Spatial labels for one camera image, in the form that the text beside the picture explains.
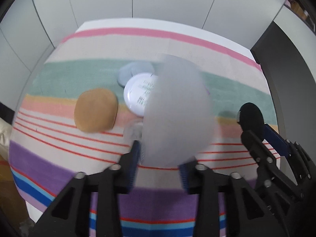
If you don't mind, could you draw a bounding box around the cream padded chair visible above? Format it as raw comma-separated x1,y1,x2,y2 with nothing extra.
0,118,12,161

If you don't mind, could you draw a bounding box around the tan round powder puff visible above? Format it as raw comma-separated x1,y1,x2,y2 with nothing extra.
74,88,118,133

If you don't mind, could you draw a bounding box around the white table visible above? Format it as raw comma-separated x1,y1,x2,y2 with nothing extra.
68,18,261,71

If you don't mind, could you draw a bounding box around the striped colourful blanket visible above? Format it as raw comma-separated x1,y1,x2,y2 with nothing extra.
9,27,280,237

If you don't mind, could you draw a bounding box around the grey-blue round puff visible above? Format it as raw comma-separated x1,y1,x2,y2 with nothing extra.
117,61,155,87

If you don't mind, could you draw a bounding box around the white round compact case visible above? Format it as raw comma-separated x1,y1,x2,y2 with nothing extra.
123,73,157,117

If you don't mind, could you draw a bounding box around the black round puff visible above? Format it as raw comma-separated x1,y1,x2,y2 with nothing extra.
237,102,265,141

